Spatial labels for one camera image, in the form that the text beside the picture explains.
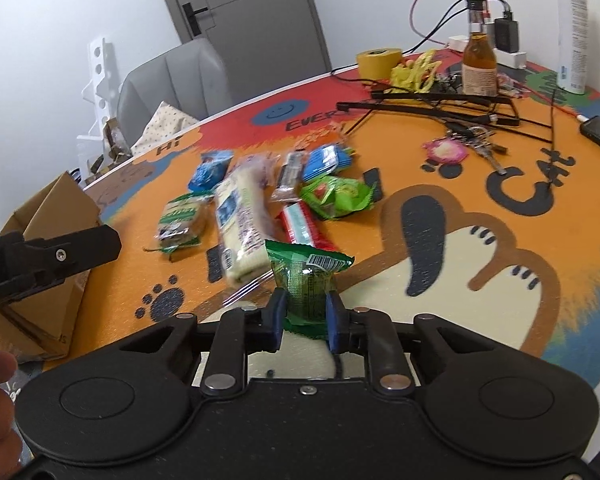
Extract pink clear snack packet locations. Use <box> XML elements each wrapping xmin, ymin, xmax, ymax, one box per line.
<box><xmin>237</xmin><ymin>154</ymin><xmax>283</xmax><ymax>242</ymax></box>

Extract black folded rods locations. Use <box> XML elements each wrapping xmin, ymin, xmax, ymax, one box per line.
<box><xmin>335</xmin><ymin>87</ymin><xmax>522</xmax><ymax>129</ymax></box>

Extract cartoon printed table mat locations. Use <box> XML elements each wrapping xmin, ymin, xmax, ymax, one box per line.
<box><xmin>82</xmin><ymin>47</ymin><xmax>600</xmax><ymax>392</ymax></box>

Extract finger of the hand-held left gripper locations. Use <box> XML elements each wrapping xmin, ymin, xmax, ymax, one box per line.
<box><xmin>17</xmin><ymin>224</ymin><xmax>123</xmax><ymax>283</ymax></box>

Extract red snack packet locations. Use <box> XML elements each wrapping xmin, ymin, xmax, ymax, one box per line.
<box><xmin>277</xmin><ymin>200</ymin><xmax>337</xmax><ymax>252</ymax></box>

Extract black door handle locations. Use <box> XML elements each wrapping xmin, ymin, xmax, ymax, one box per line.
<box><xmin>182</xmin><ymin>2</ymin><xmax>209</xmax><ymax>37</ymax></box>

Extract blue striped snack packet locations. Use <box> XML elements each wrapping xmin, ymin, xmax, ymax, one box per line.
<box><xmin>302</xmin><ymin>143</ymin><xmax>356</xmax><ymax>184</ymax></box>

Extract white power strip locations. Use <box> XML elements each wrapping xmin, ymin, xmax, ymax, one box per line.
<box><xmin>447</xmin><ymin>35</ymin><xmax>529</xmax><ymax>69</ymax></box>

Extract grey chair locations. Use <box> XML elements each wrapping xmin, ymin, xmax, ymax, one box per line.
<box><xmin>116</xmin><ymin>37</ymin><xmax>234</xmax><ymax>135</ymax></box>

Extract dotted beige cushion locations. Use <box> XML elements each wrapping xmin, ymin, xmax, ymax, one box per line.
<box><xmin>130</xmin><ymin>101</ymin><xmax>201</xmax><ymax>157</ymax></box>

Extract black charger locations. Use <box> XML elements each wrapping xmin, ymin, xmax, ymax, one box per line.
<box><xmin>493</xmin><ymin>10</ymin><xmax>523</xmax><ymax>54</ymax></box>

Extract long white bread pack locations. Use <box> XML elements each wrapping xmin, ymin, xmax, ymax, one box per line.
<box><xmin>214</xmin><ymin>164</ymin><xmax>277</xmax><ymax>287</ymax></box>

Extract white perforated rack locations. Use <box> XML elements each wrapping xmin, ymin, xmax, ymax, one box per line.
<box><xmin>76</xmin><ymin>36</ymin><xmax>119</xmax><ymax>173</ymax></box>

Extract yellow plastic bundle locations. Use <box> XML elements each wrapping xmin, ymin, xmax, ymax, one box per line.
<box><xmin>390</xmin><ymin>49</ymin><xmax>443</xmax><ymax>94</ymax></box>

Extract bright green snack packet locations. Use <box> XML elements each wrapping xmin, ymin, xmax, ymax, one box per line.
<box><xmin>299</xmin><ymin>177</ymin><xmax>377</xmax><ymax>222</ymax></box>

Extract bunch of keys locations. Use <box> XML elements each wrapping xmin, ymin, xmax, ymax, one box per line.
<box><xmin>445</xmin><ymin>125</ymin><xmax>510</xmax><ymax>177</ymax></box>

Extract yellow tape roll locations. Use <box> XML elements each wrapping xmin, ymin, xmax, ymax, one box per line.
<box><xmin>356</xmin><ymin>47</ymin><xmax>405</xmax><ymax>81</ymax></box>

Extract white spray bottle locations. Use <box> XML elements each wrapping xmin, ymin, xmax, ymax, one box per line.
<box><xmin>556</xmin><ymin>0</ymin><xmax>590</xmax><ymax>95</ymax></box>

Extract grey door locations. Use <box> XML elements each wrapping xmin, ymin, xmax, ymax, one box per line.
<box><xmin>150</xmin><ymin>0</ymin><xmax>331</xmax><ymax>77</ymax></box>

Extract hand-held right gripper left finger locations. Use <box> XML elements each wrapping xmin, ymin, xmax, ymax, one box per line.
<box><xmin>120</xmin><ymin>290</ymin><xmax>288</xmax><ymax>394</ymax></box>

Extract brown snack bar packet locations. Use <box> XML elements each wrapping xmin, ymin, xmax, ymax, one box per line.
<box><xmin>271</xmin><ymin>150</ymin><xmax>309</xmax><ymax>204</ymax></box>

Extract amber glass bottle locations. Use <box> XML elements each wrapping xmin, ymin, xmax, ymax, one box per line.
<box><xmin>461</xmin><ymin>0</ymin><xmax>499</xmax><ymax>97</ymax></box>

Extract person's left hand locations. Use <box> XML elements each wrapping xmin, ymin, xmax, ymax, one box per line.
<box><xmin>0</xmin><ymin>350</ymin><xmax>24</xmax><ymax>463</ymax></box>

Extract green cracker packet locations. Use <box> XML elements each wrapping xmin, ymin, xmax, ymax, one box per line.
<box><xmin>154</xmin><ymin>192</ymin><xmax>215</xmax><ymax>257</ymax></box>

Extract pink round keychain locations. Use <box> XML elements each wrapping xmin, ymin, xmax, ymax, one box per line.
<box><xmin>422</xmin><ymin>137</ymin><xmax>469</xmax><ymax>167</ymax></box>

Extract black cable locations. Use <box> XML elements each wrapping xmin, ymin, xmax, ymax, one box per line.
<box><xmin>330</xmin><ymin>0</ymin><xmax>588</xmax><ymax>196</ymax></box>

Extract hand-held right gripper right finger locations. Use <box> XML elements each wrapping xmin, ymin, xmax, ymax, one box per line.
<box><xmin>327</xmin><ymin>292</ymin><xmax>501</xmax><ymax>392</ymax></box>

